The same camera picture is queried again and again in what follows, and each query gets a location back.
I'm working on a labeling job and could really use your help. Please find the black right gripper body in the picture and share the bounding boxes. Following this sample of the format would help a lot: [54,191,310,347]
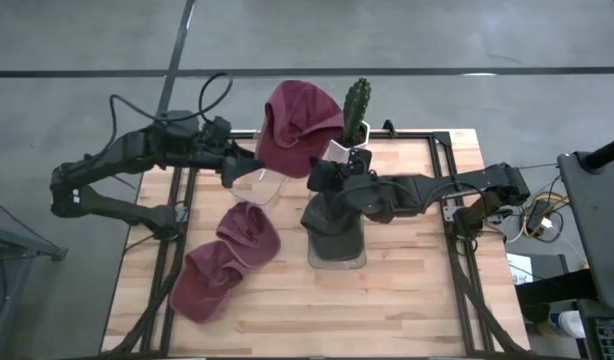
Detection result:
[306,159,388,214]

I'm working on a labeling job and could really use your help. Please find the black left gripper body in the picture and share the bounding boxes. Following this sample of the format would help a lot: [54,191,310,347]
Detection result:
[184,130,238,171]

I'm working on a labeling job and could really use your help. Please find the maroon baseball cap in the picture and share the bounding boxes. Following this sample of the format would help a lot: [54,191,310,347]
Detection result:
[169,239,241,324]
[215,201,282,274]
[255,79,346,180]

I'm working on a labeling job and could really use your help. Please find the clear plastic bin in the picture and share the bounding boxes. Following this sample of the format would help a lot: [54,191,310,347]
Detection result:
[305,199,368,271]
[226,129,289,206]

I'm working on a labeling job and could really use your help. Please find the white plant pot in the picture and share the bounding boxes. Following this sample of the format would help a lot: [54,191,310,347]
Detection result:
[321,119,371,165]

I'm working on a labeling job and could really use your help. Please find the green cactus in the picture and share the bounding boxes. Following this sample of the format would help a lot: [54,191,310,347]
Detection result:
[342,77,372,142]

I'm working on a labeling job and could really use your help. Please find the white paper sheet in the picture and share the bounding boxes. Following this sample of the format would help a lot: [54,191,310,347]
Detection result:
[506,252,534,286]

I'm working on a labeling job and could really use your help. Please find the black power adapter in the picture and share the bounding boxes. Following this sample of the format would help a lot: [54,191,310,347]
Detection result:
[526,199,551,234]

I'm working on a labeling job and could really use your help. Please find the grey metal stand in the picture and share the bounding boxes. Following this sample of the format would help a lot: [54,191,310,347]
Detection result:
[0,199,68,360]

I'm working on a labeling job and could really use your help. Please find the grey cart top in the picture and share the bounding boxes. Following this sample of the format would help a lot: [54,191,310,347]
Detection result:
[556,149,614,311]

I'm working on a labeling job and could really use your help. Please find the white plastic bottle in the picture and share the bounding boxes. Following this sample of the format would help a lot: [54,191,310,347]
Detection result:
[549,309,587,340]

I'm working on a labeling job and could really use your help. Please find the black pole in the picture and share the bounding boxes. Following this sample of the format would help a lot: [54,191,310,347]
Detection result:
[581,132,614,172]

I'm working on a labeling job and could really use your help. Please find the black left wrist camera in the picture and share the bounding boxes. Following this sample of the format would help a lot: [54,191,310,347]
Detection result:
[201,115,233,146]

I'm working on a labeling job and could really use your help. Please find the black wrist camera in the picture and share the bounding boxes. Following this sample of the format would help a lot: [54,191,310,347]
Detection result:
[345,147,373,176]
[201,115,233,146]

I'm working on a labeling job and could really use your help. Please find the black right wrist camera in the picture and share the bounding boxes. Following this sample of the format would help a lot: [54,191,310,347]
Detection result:
[345,147,373,176]

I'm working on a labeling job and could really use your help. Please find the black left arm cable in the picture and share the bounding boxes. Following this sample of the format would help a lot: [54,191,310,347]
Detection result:
[109,72,234,126]

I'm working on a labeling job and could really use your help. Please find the black table frame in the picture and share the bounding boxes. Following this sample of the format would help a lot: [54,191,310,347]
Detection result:
[101,128,533,359]

